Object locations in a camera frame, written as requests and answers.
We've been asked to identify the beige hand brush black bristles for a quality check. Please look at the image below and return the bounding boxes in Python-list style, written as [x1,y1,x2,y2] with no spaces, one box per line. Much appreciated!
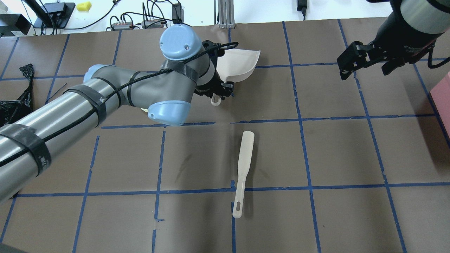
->
[232,131,255,219]

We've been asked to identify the beige plastic dustpan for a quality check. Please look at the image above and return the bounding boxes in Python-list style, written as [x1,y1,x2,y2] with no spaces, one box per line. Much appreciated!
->
[211,48,261,106]

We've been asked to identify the usb adapter near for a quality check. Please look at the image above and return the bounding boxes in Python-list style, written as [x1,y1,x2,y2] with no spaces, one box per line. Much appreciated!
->
[110,20,134,31]

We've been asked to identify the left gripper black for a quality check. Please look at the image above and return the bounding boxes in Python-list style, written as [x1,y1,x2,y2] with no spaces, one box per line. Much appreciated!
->
[194,40,238,99]

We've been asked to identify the black device with cables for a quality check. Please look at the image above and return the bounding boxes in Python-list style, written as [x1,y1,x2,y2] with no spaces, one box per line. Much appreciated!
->
[28,2,76,28]

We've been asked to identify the yellow sponge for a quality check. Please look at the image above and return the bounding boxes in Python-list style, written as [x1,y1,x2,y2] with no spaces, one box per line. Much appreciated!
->
[76,1,92,12]

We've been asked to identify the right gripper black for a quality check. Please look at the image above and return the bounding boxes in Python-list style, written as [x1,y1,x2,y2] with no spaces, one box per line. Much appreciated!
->
[336,35,437,80]

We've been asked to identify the aluminium frame post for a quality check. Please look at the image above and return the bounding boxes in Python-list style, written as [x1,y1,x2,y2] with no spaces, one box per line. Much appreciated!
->
[216,0,235,29]

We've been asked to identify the usb adapter far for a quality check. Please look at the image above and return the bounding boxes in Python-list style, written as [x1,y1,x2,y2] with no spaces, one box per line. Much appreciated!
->
[140,19,167,29]

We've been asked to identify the pink box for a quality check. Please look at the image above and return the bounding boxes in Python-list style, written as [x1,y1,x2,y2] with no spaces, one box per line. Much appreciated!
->
[430,72,450,136]

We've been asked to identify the usb adapter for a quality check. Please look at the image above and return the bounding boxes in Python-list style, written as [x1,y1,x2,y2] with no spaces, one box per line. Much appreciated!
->
[140,19,167,29]
[110,20,134,31]

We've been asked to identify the black box on desk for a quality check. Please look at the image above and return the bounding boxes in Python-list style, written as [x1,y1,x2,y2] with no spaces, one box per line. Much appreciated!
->
[0,13,32,37]

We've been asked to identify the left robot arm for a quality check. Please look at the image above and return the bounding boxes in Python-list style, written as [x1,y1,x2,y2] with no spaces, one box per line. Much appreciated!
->
[0,24,238,202]

